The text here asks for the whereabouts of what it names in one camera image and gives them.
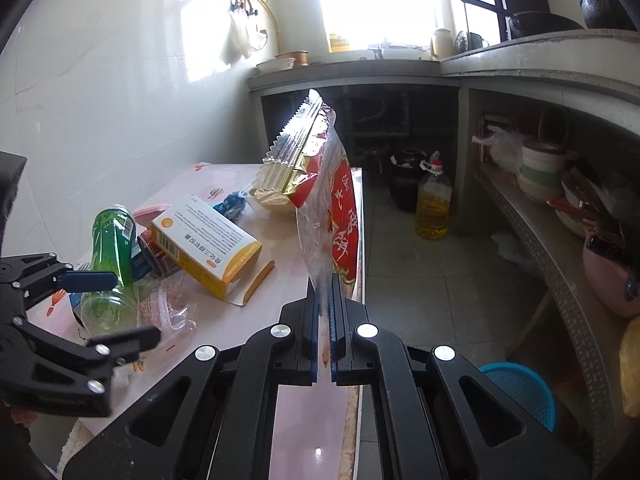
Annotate green plastic bottle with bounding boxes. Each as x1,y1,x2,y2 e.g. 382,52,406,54
80,205,138,337

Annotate red clear noodle bag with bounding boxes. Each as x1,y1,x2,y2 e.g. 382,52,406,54
252,89,359,290

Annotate blue trash basket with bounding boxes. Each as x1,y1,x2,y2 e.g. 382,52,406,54
480,362,556,432

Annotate pink patterned tablecloth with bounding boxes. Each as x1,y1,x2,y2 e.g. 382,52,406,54
28,162,360,479

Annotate orange medicine box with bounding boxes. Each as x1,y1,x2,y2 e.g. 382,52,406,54
151,195,276,307

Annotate yellow plastic bag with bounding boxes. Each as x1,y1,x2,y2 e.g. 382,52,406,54
620,316,640,418

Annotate metal shelf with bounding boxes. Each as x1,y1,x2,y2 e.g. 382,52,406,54
475,164,634,474

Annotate blue candy wrapper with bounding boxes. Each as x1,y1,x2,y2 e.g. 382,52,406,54
214,192,246,222

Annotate cooking oil bottle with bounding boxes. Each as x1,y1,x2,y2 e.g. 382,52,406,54
416,151,454,240

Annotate pink pot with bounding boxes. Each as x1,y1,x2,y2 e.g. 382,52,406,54
582,234,639,318

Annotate stacked white green bowls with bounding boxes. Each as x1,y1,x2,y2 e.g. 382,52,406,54
518,139,566,204

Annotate white plastic bag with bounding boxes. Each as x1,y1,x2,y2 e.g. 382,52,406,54
472,125,526,174

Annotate black wok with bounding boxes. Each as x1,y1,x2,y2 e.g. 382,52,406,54
508,11,582,39

